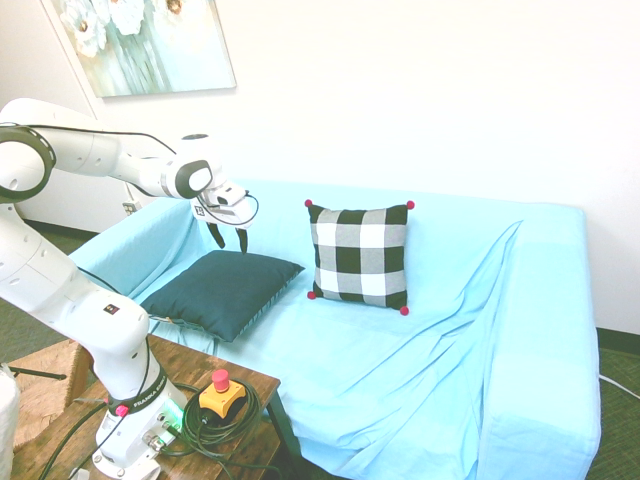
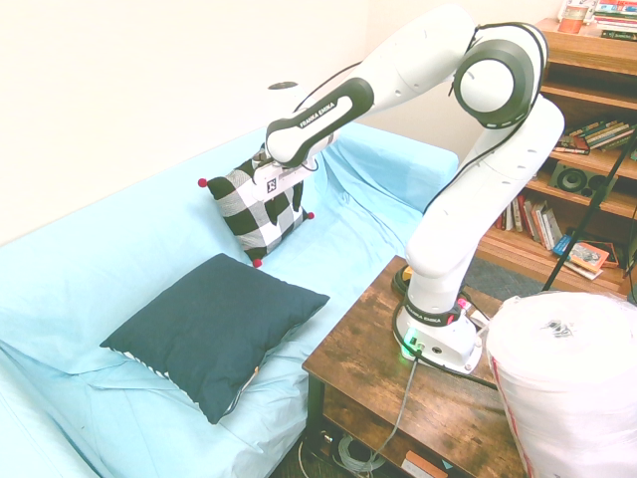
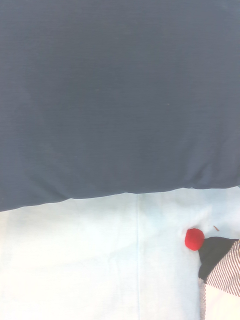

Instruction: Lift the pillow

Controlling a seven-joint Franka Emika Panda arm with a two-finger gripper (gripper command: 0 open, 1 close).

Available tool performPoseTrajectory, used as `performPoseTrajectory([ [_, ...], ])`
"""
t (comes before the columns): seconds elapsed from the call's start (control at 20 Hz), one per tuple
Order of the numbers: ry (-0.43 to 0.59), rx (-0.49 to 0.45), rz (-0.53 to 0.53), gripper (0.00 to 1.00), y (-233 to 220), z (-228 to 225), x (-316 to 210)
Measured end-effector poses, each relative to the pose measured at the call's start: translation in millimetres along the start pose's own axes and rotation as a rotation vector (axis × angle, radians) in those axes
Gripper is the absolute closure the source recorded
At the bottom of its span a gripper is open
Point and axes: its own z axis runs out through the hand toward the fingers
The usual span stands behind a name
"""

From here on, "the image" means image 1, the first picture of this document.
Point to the black white checkered pillow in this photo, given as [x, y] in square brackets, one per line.
[360, 252]

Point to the yellow emergency stop button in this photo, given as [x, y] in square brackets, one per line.
[221, 398]

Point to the dark teal striped pillow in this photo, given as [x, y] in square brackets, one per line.
[225, 292]

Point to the floral canvas painting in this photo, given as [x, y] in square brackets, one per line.
[150, 45]

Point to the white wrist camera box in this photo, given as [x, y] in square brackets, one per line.
[231, 193]

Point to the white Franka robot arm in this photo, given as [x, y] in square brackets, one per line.
[60, 295]

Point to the woven wicker stool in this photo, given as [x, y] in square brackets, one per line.
[45, 365]

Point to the sofa with light blue cover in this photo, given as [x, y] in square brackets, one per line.
[400, 350]

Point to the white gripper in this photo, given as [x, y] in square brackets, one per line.
[227, 214]

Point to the white fabric bundle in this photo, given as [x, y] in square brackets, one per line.
[7, 425]

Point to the rustic wooden table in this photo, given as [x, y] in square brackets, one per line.
[210, 365]

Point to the white wall outlet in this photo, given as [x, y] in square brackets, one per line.
[129, 207]

